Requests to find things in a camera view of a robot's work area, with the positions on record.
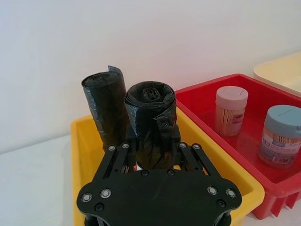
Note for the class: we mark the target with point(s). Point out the red plastic bin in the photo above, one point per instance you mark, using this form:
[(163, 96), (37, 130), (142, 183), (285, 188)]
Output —
[(254, 162)]

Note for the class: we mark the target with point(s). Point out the black garbage bag roll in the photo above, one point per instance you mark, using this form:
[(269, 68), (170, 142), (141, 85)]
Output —
[(105, 101), (150, 113)]

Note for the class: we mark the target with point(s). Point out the yellow plastic bin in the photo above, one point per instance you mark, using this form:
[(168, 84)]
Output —
[(82, 164)]

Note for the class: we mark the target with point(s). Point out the cream plastic bin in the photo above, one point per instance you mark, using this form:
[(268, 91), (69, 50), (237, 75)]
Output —
[(279, 70)]

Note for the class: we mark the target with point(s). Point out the toothpick jar with pink lid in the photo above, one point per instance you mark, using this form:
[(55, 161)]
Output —
[(231, 110)]

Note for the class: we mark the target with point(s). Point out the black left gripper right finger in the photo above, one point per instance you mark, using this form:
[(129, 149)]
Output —
[(192, 160)]

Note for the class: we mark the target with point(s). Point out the toothpick jar with grey-blue lid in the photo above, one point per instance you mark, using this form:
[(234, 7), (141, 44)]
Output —
[(279, 136)]

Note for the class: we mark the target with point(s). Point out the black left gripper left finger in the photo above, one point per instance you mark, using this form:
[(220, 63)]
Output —
[(110, 162)]

